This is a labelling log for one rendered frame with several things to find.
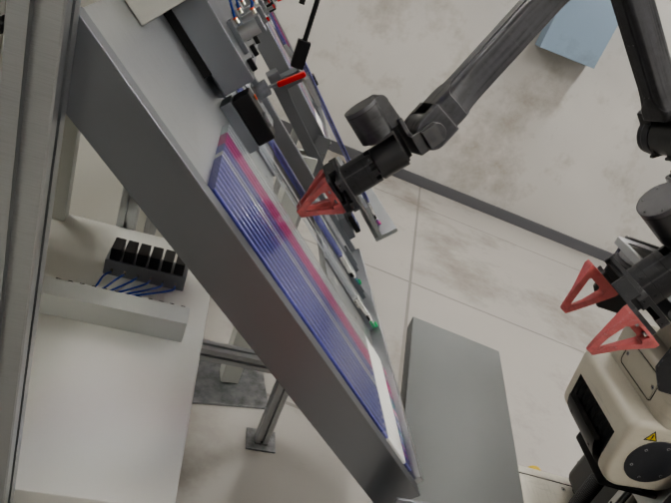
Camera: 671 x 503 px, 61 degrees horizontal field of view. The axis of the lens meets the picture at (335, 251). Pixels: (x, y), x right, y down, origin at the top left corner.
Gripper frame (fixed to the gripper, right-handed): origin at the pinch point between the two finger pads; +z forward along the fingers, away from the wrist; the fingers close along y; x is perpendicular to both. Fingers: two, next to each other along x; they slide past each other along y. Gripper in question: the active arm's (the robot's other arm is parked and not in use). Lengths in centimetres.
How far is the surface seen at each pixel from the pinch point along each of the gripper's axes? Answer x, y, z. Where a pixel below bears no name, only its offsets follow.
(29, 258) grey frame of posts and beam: -28, 41, 15
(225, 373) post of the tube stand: 60, -56, 64
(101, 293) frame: -6.1, -0.5, 38.6
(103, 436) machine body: 2.3, 26.7, 37.8
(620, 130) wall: 199, -279, -165
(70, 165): -23, -30, 40
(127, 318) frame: -0.9, 2.9, 36.5
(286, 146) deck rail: -1.4, -30.5, 0.8
